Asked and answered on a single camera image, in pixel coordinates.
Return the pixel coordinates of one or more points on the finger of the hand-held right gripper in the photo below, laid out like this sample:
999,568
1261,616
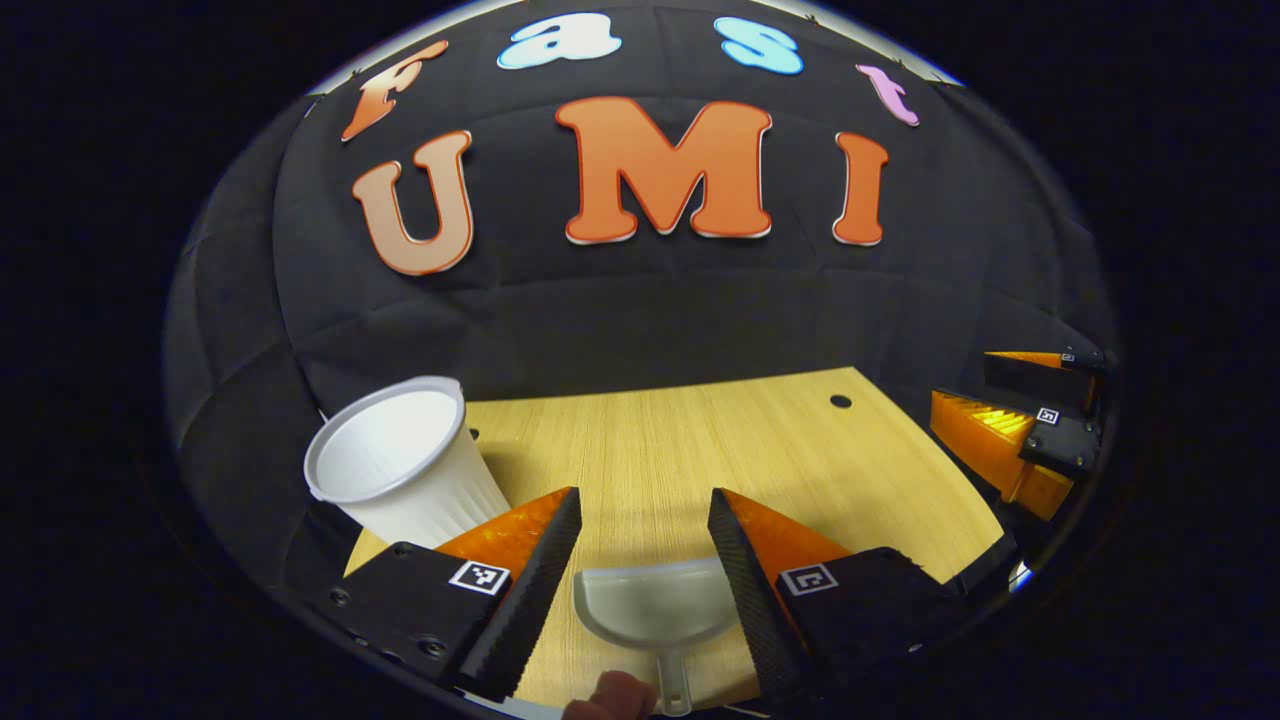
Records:
1030,378
1060,440

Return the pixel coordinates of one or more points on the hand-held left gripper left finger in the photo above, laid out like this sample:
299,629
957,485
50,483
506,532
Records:
530,590

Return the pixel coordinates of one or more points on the wooden desktop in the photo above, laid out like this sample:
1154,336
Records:
680,450

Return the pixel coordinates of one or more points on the black backdrop cloth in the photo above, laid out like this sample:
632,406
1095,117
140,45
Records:
640,310

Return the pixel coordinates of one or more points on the white ribbed garbage bin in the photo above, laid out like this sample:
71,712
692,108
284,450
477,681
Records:
420,490

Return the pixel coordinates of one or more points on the white plastic dustpan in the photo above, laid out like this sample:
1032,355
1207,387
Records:
650,600

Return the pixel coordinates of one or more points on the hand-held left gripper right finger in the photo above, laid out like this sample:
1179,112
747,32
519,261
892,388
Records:
750,590

